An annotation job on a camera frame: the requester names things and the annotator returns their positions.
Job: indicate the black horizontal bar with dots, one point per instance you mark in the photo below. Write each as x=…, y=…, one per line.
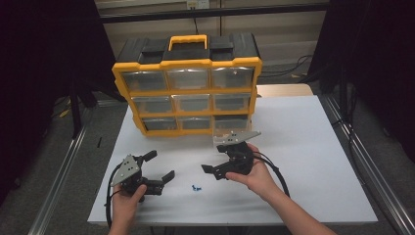
x=212, y=13

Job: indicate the black metal stand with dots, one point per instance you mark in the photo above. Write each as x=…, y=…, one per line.
x=75, y=111

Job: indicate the person's left hand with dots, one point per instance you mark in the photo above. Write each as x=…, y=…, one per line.
x=125, y=209

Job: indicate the black curtain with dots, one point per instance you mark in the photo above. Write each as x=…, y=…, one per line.
x=381, y=58
x=36, y=65

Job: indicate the grid of clear bins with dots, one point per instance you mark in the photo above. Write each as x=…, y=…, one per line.
x=187, y=80

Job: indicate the small blue screws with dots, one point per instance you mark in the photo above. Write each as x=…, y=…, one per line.
x=196, y=188

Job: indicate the white wall socket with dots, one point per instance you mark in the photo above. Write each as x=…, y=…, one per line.
x=197, y=4

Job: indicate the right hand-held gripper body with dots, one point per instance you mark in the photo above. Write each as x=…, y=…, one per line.
x=238, y=160

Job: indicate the aluminium floor rail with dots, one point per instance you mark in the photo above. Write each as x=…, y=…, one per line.
x=55, y=192
x=375, y=182

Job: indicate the person's right hand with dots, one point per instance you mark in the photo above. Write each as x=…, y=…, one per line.
x=261, y=178

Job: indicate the yellow floor tape piece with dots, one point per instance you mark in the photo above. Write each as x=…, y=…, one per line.
x=64, y=113

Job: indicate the yellow black organizer case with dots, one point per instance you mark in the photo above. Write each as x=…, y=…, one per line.
x=192, y=62

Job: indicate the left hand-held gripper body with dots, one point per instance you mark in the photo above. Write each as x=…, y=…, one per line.
x=129, y=171

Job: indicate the light wooden table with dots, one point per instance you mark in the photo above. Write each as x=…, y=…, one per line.
x=284, y=90

